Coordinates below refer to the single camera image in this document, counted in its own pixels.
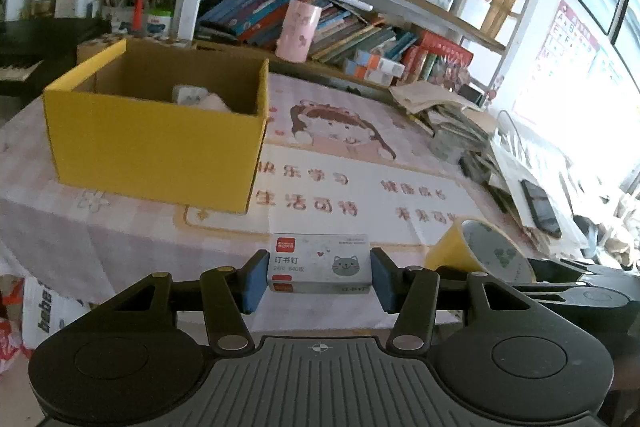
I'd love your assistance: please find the green lidded container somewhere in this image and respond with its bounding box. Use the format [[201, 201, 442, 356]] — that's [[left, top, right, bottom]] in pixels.
[[146, 9, 173, 38]]

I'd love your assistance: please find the black electronic keyboard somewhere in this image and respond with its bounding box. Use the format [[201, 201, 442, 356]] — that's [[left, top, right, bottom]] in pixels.
[[0, 18, 111, 98]]

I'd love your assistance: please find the white item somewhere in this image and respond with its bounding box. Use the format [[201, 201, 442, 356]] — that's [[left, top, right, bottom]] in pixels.
[[172, 86, 208, 104]]

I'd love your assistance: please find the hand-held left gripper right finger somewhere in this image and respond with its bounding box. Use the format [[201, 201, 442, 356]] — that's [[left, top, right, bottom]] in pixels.
[[370, 248, 538, 355]]

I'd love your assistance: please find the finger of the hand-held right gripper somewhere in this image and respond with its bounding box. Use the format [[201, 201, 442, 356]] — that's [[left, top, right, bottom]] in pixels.
[[527, 257, 616, 280], [512, 282, 586, 305]]

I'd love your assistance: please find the orange blue small box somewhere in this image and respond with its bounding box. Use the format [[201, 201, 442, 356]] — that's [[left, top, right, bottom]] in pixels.
[[344, 59, 393, 86], [355, 49, 405, 75]]

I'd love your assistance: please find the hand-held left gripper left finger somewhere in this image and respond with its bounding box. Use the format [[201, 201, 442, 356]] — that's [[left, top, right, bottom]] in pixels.
[[100, 249, 271, 355]]

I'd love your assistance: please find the red plastic bag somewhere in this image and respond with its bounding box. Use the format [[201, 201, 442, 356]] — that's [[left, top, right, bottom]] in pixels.
[[0, 274, 31, 373]]

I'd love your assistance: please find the pink printed cup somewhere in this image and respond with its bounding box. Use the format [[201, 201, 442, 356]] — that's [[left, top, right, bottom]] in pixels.
[[276, 1, 323, 64]]

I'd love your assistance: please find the black smartphone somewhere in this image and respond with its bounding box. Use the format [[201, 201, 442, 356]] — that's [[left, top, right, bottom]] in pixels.
[[520, 179, 563, 239]]

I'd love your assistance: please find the white pen container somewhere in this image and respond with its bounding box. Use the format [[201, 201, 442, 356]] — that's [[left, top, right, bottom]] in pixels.
[[452, 0, 492, 30]]

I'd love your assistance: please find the pink printed tablecloth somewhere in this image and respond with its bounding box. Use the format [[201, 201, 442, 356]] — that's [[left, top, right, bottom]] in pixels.
[[0, 72, 551, 323]]

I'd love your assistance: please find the stack of white papers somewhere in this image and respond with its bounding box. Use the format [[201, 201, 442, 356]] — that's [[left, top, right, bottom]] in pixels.
[[487, 139, 591, 253]]

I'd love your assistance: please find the white printed plastic bag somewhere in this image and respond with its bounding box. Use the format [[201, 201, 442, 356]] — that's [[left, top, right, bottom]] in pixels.
[[22, 277, 91, 350]]

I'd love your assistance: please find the yellow cardboard box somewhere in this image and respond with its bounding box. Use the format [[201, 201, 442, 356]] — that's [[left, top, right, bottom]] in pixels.
[[42, 38, 271, 214]]

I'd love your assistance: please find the red boxed book set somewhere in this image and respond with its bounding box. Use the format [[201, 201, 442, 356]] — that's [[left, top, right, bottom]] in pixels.
[[400, 31, 473, 90]]

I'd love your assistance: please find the pink plush toy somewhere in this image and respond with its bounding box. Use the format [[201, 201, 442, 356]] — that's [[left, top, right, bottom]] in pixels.
[[197, 93, 236, 112]]

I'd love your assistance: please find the black phone stand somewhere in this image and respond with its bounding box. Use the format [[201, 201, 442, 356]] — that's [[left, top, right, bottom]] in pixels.
[[457, 83, 486, 108]]

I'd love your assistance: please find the white staple box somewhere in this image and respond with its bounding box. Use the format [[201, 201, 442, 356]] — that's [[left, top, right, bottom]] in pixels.
[[266, 233, 373, 295]]

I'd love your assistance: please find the row of leaning books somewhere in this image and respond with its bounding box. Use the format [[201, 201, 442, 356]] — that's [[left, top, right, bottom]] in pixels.
[[197, 0, 418, 68]]

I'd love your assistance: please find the yellow paper cup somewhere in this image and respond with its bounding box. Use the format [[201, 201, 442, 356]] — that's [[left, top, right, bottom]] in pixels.
[[425, 217, 536, 283]]

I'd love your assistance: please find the pile of notebooks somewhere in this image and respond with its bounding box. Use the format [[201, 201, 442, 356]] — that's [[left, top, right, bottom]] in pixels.
[[390, 82, 496, 142]]

